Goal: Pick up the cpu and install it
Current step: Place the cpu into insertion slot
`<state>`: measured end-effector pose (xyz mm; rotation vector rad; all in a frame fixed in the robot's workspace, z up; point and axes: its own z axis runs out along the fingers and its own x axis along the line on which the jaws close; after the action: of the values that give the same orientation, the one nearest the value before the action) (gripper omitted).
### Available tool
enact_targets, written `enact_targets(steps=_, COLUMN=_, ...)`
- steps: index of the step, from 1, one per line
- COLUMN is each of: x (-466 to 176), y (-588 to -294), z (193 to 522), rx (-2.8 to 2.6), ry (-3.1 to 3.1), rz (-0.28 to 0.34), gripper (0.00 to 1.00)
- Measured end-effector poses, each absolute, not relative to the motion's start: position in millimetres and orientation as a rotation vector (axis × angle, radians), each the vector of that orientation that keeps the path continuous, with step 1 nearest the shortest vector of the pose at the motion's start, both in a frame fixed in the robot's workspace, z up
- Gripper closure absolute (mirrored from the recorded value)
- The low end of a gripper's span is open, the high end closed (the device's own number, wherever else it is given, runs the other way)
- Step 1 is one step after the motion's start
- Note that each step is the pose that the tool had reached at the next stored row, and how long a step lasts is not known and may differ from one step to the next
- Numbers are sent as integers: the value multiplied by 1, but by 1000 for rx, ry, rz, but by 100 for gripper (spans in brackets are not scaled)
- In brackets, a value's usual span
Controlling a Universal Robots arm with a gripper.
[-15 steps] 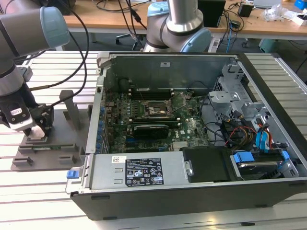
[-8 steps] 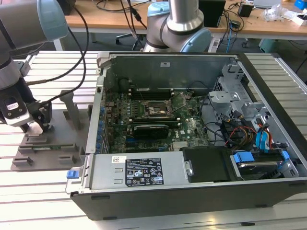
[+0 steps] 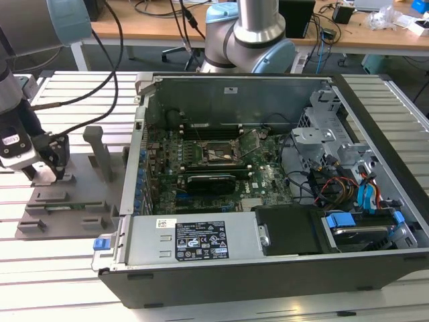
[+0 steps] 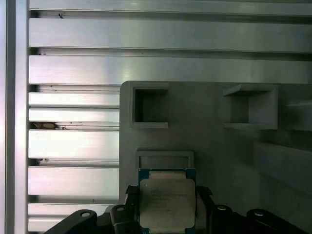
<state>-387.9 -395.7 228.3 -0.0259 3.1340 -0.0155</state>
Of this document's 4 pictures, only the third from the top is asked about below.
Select metal socket cover frame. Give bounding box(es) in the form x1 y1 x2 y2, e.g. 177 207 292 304
234 128 265 159

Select CPU socket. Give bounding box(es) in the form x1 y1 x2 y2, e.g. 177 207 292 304
200 138 243 163

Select grey plastic parts rack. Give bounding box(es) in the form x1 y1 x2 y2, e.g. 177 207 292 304
15 125 130 241

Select wide black computer box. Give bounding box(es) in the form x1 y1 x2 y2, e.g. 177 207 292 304
88 0 107 21

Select blue case release latch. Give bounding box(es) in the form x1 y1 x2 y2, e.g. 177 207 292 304
93 235 111 252

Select long wooden desk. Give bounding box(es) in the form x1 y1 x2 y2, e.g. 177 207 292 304
72 0 429 72

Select office chair base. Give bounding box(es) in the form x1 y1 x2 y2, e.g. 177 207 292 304
162 45 206 72

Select silver power supply unit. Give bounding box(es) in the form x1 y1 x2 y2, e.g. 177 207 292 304
123 214 259 266

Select RAM slot white latches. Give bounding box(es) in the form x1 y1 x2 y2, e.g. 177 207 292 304
182 172 253 178
180 130 245 136
178 124 245 129
180 165 252 171

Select black graphics card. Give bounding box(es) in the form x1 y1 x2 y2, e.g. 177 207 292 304
185 172 237 195

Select silver chipset heatsink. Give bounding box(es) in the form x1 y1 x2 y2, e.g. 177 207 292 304
240 197 266 211

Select green motherboard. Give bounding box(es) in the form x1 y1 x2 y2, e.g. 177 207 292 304
143 126 296 215

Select black open PC case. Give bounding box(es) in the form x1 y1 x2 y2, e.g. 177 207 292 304
90 71 429 311

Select silver metal disk bay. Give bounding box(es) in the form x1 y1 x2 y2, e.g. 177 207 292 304
290 83 378 178

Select black plastic air shroud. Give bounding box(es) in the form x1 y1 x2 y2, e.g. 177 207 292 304
251 205 325 258

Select tall black computer tower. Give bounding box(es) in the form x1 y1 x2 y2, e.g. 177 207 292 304
278 0 316 40

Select small black adapter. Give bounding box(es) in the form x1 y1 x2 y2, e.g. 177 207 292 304
320 28 338 44

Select small black box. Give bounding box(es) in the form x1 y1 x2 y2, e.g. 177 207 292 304
331 5 355 25

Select teal storage box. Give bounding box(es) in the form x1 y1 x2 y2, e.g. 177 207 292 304
361 53 387 75

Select hard disk in blue carrier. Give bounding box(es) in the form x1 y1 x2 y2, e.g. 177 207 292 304
321 210 408 253

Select silver laptop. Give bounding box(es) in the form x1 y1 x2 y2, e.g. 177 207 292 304
354 0 393 13

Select clear plastic bag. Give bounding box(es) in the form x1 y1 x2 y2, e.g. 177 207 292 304
364 5 408 32

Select white cardboard box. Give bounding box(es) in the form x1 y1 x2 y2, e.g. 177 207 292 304
404 18 429 37

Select black camera cable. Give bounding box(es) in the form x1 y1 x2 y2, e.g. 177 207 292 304
62 28 119 136
29 0 124 110

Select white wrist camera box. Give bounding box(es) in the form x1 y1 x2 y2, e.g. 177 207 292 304
0 125 37 168

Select thick black wire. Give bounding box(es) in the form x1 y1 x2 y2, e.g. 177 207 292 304
278 133 324 206

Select blue hanging cable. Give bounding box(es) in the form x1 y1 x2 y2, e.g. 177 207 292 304
318 33 328 74

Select coloured power wire bundle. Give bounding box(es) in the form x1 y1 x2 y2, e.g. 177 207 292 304
316 176 360 206

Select red data wire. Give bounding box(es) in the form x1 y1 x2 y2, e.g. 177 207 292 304
358 169 383 211

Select blue flat data wire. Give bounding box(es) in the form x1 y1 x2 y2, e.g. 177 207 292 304
356 182 379 215

